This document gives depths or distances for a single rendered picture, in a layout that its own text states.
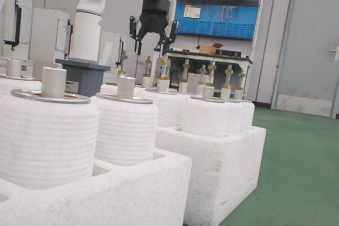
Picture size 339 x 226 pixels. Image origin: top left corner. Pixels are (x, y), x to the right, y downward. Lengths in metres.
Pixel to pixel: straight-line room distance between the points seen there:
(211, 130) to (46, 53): 3.01
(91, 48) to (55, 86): 0.88
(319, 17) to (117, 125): 5.79
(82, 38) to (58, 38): 2.33
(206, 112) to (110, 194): 0.38
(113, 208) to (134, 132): 0.10
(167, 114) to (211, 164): 0.16
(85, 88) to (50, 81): 0.85
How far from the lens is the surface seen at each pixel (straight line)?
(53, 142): 0.31
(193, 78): 1.13
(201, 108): 0.67
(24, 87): 0.56
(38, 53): 3.63
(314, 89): 5.96
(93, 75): 1.19
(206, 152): 0.64
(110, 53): 4.60
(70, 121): 0.31
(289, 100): 5.95
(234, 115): 0.79
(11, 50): 3.11
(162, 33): 0.90
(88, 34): 1.21
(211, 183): 0.65
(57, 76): 0.34
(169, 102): 0.72
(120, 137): 0.39
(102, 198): 0.32
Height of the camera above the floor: 0.29
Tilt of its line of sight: 6 degrees down
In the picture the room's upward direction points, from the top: 8 degrees clockwise
